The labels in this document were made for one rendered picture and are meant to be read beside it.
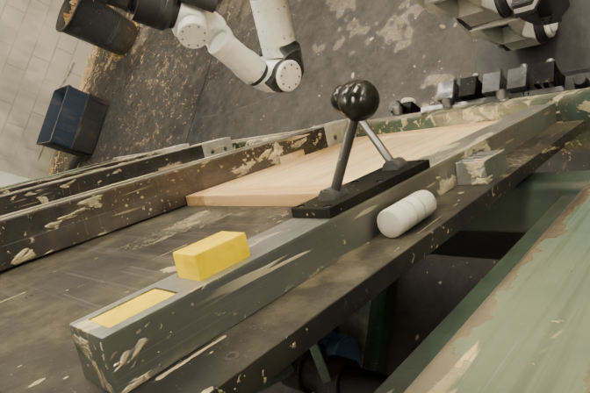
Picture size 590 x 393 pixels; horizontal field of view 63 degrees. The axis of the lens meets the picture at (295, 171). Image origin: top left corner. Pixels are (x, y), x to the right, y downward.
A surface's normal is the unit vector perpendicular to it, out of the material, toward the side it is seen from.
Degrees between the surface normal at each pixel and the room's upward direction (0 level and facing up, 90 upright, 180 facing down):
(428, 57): 0
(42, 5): 90
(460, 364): 58
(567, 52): 0
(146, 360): 90
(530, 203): 32
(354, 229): 90
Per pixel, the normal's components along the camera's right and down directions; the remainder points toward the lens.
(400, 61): -0.67, -0.30
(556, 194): -0.67, 0.25
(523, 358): -0.21, -0.97
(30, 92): 0.69, 0.06
